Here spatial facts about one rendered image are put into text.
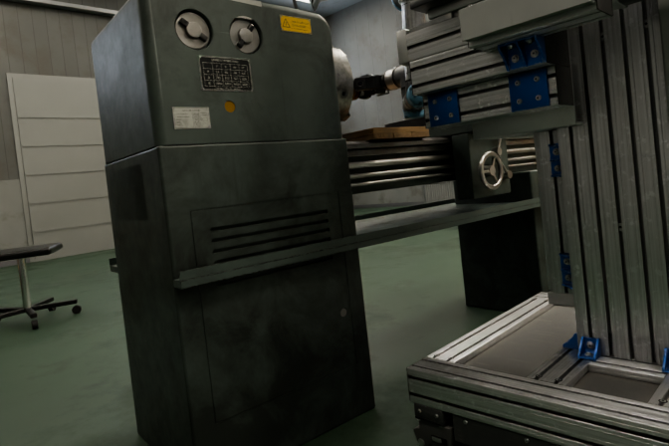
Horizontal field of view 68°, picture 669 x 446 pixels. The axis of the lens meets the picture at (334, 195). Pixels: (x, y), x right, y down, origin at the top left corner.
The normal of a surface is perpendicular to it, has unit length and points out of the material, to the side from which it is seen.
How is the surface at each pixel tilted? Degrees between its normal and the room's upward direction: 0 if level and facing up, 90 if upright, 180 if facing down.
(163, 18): 90
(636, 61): 90
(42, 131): 90
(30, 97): 90
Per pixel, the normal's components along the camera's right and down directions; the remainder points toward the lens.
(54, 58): 0.70, -0.06
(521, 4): -0.71, 0.10
